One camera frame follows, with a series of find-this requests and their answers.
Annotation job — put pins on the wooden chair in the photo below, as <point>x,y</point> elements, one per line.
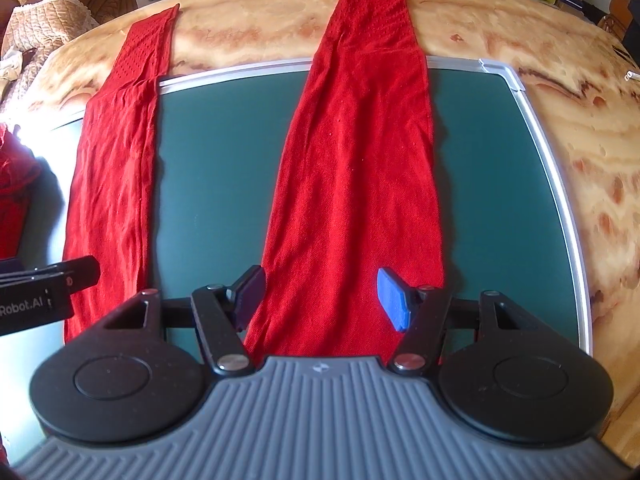
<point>622,15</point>

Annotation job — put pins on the green mat with silver frame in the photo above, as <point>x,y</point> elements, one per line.
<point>220,170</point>

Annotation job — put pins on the red knit pants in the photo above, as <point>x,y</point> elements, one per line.
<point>355,170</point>

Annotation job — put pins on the small white object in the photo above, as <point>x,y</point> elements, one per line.
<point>633,76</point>

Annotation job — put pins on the red cloth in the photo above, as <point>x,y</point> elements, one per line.
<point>15,185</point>

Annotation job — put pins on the beige quilted seat cover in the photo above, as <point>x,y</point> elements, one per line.
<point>45,25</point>

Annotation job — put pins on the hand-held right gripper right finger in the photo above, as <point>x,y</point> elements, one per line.
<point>395,302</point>

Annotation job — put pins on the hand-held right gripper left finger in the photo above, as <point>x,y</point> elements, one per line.
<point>250,292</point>

